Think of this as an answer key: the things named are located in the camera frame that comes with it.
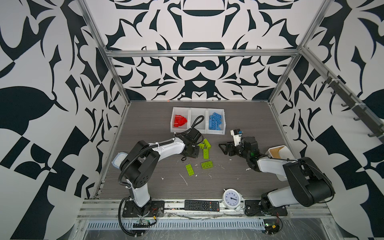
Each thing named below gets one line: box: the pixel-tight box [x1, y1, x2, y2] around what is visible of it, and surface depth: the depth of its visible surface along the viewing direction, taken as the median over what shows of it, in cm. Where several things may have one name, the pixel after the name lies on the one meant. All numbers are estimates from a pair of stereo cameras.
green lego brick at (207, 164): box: [201, 160, 214, 169], surface depth 89 cm
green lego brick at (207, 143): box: [203, 138, 212, 150], surface depth 96 cm
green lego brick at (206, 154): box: [203, 148, 210, 160], surface depth 94 cm
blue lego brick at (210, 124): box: [208, 119, 213, 130], surface depth 104 cm
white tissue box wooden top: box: [268, 145, 295, 160], surface depth 89 cm
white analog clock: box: [222, 188, 245, 212], surface depth 77 cm
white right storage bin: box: [206, 108, 226, 135], surface depth 104 cm
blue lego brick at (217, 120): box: [212, 116, 222, 125], surface depth 107 cm
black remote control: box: [184, 199, 220, 212], surface depth 76 cm
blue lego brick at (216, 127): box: [212, 124, 222, 131], surface depth 104 cm
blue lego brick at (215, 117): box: [209, 112, 222, 122], surface depth 108 cm
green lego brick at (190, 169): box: [185, 163, 195, 176], surface depth 88 cm
